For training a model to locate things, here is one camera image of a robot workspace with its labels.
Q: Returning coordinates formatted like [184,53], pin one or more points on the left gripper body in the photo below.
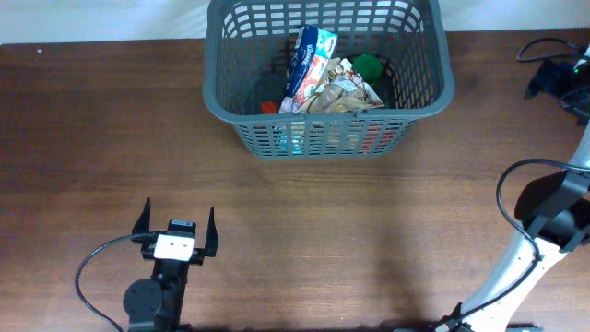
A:
[195,256]

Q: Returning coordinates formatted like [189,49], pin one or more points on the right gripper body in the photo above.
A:
[572,87]

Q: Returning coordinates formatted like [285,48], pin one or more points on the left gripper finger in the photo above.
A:
[211,244]
[143,222]

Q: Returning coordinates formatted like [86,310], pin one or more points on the grey plastic shopping basket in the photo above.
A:
[249,46]

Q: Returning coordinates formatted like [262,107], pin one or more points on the brown white snack bag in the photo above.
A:
[341,90]

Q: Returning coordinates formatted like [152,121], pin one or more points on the green lidded glass jar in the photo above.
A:
[368,67]

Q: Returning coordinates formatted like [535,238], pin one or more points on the Kleenex tissue multipack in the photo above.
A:
[312,52]

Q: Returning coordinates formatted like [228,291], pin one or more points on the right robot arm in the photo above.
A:
[551,214]

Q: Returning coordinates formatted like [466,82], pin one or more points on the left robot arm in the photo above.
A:
[156,303]

